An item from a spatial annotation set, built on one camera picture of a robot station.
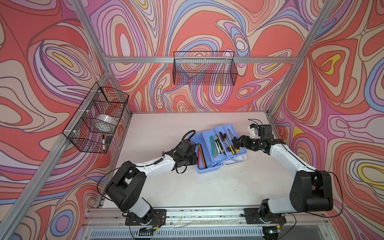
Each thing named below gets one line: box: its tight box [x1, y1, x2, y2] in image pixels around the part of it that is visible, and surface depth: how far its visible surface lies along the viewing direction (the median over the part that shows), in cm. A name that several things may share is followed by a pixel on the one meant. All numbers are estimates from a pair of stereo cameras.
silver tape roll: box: [96, 114, 117, 126], surface depth 75 cm
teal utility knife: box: [209, 135, 218, 158], surface depth 92 cm
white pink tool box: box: [190, 124, 248, 174], surface depth 92 cm
